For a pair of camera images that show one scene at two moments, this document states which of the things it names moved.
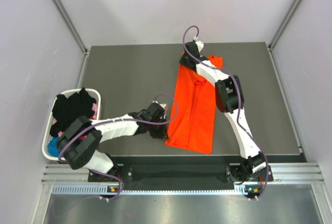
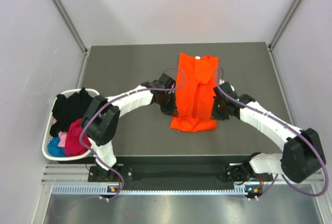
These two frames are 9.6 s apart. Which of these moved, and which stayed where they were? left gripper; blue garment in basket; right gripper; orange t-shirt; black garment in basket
Moved: right gripper; left gripper; orange t-shirt
Stayed: black garment in basket; blue garment in basket
